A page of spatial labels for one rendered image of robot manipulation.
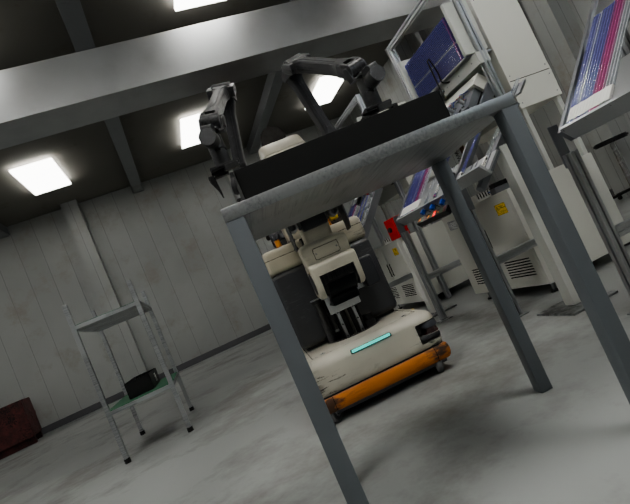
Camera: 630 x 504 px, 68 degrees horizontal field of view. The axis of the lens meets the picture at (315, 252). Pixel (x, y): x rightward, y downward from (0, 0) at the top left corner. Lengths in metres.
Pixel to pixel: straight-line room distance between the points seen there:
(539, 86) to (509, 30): 0.37
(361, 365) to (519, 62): 1.99
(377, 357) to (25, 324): 9.07
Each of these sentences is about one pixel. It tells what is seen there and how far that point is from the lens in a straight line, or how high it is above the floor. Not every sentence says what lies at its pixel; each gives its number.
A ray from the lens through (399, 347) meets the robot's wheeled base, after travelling 2.06.
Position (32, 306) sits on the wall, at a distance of 10.55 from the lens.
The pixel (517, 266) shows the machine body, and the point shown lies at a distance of 2.91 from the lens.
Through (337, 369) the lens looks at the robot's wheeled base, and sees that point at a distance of 2.02.
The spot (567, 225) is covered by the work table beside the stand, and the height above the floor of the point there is 0.47.
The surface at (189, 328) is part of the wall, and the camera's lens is 10.10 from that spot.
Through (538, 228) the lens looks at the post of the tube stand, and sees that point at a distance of 2.37.
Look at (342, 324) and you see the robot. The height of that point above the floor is 0.34.
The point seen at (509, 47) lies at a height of 1.36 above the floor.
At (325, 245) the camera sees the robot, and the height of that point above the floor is 0.71.
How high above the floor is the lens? 0.59
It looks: 3 degrees up
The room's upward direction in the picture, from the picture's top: 24 degrees counter-clockwise
